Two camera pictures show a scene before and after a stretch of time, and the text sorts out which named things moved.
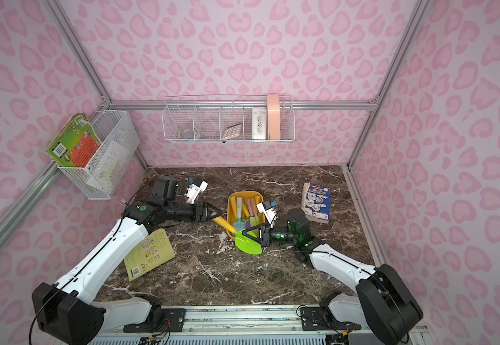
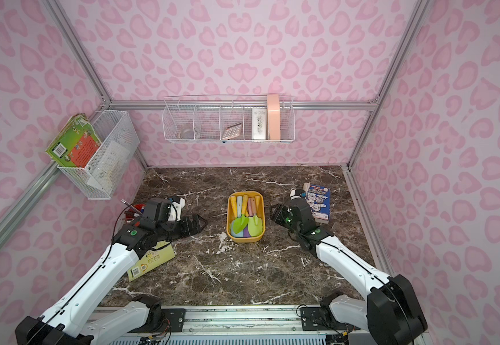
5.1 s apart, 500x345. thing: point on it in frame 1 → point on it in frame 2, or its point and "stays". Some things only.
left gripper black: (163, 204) → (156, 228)
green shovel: (245, 242) → (241, 221)
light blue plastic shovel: (240, 224) stays
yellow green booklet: (155, 250) stays
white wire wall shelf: (228, 118) stays
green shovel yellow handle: (258, 219) stays
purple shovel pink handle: (251, 213) stays
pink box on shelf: (274, 116) stays
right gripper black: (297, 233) → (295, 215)
